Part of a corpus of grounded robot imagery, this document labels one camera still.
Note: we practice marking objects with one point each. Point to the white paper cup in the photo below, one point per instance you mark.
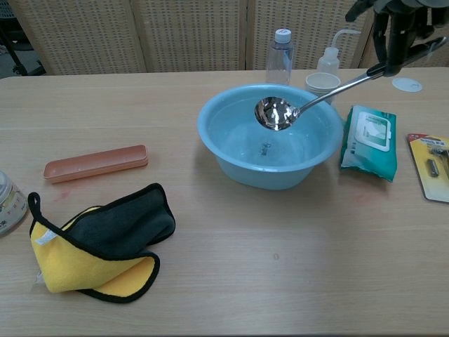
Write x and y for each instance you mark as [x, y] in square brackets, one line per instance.
[319, 82]

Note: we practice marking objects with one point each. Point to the salmon pink cutlery case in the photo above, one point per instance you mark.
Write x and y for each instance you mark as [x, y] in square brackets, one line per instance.
[94, 165]

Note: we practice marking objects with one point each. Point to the stainless steel ladle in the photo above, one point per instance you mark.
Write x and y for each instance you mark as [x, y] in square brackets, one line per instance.
[273, 112]

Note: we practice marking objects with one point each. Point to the wicker folding screen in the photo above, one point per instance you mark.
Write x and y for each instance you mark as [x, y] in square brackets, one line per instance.
[189, 35]

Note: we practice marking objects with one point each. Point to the translucent squeeze wash bottle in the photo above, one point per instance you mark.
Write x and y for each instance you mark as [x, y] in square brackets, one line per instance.
[329, 61]

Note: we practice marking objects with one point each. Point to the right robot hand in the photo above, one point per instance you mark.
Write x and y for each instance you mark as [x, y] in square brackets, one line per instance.
[398, 35]

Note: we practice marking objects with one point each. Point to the yellow razor blister pack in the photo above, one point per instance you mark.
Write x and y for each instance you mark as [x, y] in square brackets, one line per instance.
[433, 182]

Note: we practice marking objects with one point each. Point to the clear plastic bottle white cap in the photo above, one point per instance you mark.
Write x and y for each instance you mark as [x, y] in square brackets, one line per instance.
[279, 59]

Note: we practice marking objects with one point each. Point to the white round plastic lid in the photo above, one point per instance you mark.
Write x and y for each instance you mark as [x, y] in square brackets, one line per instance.
[403, 84]

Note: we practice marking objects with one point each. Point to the light blue plastic basin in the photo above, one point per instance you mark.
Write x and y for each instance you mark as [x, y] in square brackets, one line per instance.
[245, 168]

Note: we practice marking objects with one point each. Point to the black tripod stand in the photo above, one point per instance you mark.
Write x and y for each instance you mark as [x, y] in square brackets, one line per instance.
[15, 59]

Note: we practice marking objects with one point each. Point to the clear jar of binder clips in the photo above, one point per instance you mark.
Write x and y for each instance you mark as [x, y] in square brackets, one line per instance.
[10, 207]

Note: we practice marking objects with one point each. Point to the green wet wipes pack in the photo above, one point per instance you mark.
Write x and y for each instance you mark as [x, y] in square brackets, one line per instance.
[368, 154]

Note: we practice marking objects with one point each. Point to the yellow and grey microfiber cloth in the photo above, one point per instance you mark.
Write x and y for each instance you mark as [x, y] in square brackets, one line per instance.
[70, 259]

